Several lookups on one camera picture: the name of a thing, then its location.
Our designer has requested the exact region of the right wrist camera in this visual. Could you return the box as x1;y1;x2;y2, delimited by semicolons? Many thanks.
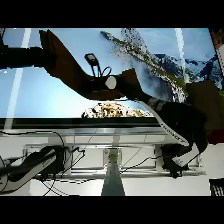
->
83;52;103;80

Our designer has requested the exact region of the checked garment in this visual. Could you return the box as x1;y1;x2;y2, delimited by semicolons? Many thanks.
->
208;177;224;197

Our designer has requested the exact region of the black cable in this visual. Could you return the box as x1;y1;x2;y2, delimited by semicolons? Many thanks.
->
97;64;113;80
0;129;87;197
120;153;165;174

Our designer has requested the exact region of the red garment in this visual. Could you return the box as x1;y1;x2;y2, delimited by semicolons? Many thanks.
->
206;129;224;145

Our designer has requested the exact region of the brown garment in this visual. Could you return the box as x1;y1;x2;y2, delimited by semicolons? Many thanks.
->
185;79;224;135
38;29;150;102

